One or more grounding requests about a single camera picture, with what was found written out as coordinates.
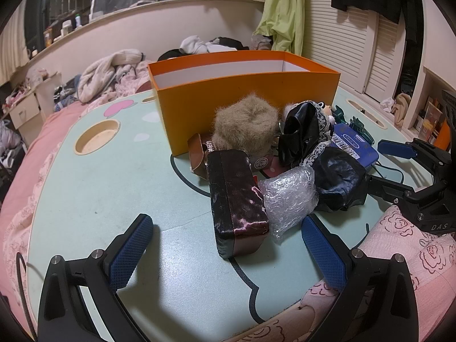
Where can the pink floral blanket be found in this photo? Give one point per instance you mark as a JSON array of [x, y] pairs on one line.
[[431, 262]]

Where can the white clothes pile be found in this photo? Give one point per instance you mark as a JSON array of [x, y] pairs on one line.
[[194, 45]]

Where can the blue tin box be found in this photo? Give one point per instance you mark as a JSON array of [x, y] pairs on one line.
[[345, 138]]

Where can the lime green hanging garment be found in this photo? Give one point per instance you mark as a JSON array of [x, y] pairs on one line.
[[283, 21]]

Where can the orange cardboard box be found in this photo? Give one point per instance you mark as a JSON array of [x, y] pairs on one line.
[[191, 88]]

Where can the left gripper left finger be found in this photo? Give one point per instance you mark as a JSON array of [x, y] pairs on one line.
[[63, 313]]

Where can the black lace garment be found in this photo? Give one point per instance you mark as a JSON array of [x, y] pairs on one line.
[[306, 130]]

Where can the brown card box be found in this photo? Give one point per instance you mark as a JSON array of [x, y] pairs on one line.
[[199, 145]]

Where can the dark glossy rectangular box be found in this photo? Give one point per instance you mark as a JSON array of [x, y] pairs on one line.
[[239, 217]]

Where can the brown fluffy pompom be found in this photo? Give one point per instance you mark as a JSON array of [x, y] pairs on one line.
[[250, 125]]

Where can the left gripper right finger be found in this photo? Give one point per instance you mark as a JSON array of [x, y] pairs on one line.
[[376, 300]]

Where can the clear bubble wrap bundle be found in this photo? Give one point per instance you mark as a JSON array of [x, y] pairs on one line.
[[288, 198]]

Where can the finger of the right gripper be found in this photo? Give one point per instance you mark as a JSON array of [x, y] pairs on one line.
[[396, 149], [390, 191]]

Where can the green hair clip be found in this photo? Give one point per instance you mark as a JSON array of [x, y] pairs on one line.
[[354, 123]]

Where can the cream knit sweater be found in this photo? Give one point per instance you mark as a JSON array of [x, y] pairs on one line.
[[99, 74]]

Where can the white fluffy pompom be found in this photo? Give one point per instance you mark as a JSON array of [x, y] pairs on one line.
[[327, 110]]

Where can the white drawer cabinet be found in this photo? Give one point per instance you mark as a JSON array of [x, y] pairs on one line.
[[31, 112]]

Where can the black hanging garment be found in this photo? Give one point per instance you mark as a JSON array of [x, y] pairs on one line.
[[413, 14]]

